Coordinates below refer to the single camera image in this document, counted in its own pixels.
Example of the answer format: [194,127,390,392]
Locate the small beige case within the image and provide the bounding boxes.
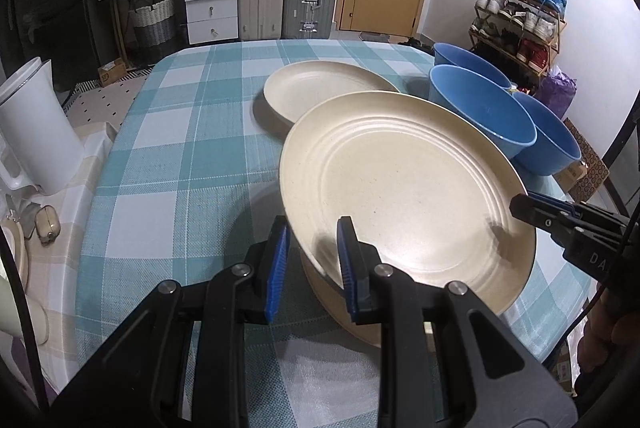
[35,205,62,245]

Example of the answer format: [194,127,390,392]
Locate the white electric kettle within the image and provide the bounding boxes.
[0,57,86,196]

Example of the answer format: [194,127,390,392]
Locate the printed cardboard box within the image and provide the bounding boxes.
[552,118,611,204]

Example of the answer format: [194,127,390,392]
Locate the cream rounded container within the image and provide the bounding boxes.
[0,278,51,345]

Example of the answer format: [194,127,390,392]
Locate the beige checked cloth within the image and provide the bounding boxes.
[0,108,121,409]

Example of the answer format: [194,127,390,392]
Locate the wooden shoe rack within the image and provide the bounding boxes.
[467,0,568,92]

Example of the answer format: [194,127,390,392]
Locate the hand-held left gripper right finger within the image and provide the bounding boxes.
[336,215,581,428]

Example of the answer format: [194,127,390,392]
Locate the patterned floor rug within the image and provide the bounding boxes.
[65,68,151,134]

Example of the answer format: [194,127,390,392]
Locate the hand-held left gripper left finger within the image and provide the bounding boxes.
[50,215,292,428]

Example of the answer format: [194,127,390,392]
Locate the blue bowl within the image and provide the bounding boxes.
[428,65,538,160]
[510,91,583,176]
[432,42,513,90]

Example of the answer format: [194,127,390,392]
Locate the woven laundry basket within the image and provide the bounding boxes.
[131,0,178,52]

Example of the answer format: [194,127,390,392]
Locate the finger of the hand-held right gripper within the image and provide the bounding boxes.
[510,194,571,240]
[526,191,626,230]

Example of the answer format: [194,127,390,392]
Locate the purple bag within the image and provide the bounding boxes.
[540,66,578,119]

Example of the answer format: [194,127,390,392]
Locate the scattered sneakers group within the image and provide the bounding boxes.
[397,37,436,55]

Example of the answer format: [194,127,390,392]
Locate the large cream plate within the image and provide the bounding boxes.
[263,61,401,138]
[279,91,538,316]
[300,253,396,345]

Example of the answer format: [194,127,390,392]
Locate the teal checked tablecloth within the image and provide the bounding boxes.
[75,39,596,428]

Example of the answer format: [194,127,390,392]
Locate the rows of assorted shoes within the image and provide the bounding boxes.
[472,0,568,64]

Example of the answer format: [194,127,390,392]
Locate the person's right hand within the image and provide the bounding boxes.
[575,288,640,376]

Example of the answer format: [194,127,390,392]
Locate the black cable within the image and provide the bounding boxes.
[0,225,53,411]

